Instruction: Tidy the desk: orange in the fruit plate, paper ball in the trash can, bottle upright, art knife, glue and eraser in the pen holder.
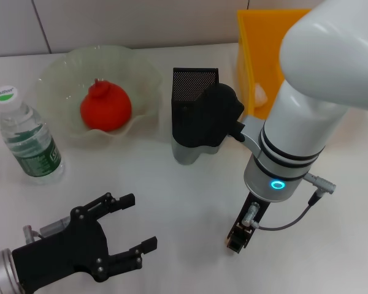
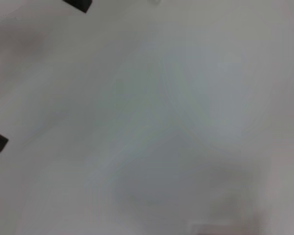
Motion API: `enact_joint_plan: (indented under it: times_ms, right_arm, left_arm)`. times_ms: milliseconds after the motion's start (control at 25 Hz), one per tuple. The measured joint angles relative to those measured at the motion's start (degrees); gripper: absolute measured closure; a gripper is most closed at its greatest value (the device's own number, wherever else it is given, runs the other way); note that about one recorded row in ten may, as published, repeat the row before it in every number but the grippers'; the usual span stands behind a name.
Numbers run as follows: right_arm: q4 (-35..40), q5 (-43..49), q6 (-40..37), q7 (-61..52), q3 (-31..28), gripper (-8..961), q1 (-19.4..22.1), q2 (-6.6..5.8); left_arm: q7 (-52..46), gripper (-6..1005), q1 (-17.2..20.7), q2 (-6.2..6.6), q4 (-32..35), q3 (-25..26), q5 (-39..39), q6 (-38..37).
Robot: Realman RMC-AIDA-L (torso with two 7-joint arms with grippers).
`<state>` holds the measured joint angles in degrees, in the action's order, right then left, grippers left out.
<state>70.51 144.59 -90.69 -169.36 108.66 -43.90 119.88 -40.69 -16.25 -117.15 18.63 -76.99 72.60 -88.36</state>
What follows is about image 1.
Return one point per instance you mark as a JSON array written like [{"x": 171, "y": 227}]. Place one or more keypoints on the white paper ball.
[{"x": 260, "y": 95}]

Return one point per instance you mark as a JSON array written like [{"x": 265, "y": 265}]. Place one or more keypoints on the red pomegranate toy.
[{"x": 107, "y": 110}]

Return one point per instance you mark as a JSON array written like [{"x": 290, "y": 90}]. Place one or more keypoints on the clear green-label water bottle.
[{"x": 33, "y": 144}]

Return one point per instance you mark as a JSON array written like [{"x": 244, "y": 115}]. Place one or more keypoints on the green glass fruit plate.
[{"x": 58, "y": 79}]

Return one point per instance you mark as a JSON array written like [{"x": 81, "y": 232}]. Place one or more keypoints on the black mesh pen holder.
[{"x": 187, "y": 82}]

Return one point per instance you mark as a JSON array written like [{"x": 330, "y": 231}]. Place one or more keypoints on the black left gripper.
[{"x": 64, "y": 248}]

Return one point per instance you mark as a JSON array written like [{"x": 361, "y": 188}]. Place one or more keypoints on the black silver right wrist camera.
[{"x": 208, "y": 122}]

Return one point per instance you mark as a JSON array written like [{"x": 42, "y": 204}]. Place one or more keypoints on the yellow plastic bin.
[{"x": 257, "y": 46}]

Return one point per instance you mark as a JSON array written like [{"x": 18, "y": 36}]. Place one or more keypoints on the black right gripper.
[{"x": 248, "y": 211}]

